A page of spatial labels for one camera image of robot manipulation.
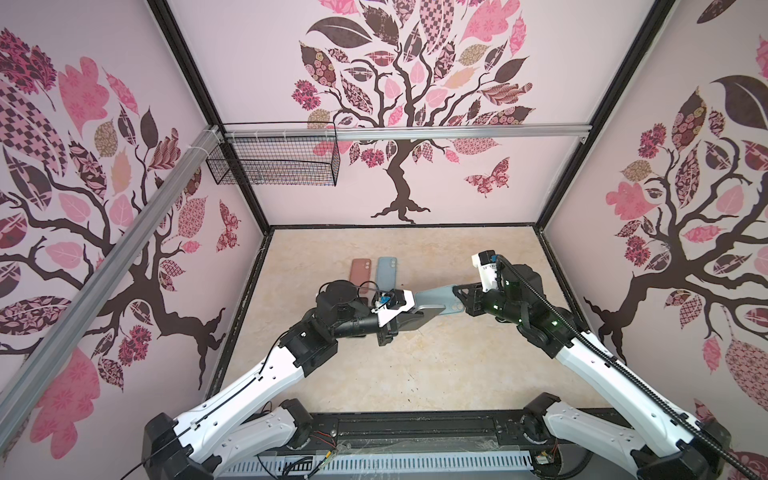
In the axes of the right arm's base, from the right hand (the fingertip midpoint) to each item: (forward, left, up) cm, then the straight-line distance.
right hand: (456, 285), depth 73 cm
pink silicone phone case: (+22, +28, -25) cm, 44 cm away
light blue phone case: (0, +3, -6) cm, 7 cm away
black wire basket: (+46, +52, +10) cm, 70 cm away
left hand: (-10, +10, +3) cm, 15 cm away
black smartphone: (-12, +11, +5) cm, 17 cm away
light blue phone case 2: (+22, +18, -25) cm, 38 cm away
